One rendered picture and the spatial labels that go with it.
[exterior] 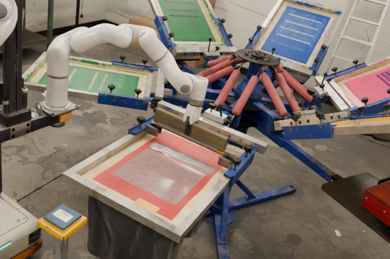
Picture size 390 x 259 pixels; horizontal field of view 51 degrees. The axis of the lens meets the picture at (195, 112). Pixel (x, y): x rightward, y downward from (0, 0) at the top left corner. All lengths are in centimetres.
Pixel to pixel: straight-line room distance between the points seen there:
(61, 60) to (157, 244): 90
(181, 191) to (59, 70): 76
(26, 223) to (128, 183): 97
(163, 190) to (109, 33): 72
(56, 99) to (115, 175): 44
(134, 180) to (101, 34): 66
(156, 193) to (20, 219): 110
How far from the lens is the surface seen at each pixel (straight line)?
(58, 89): 196
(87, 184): 178
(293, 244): 333
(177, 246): 193
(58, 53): 189
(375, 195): 202
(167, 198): 181
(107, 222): 195
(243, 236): 322
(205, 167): 205
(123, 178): 188
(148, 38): 184
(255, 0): 620
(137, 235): 187
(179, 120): 206
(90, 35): 186
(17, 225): 266
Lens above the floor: 206
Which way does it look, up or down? 25 degrees down
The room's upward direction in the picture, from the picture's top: 12 degrees clockwise
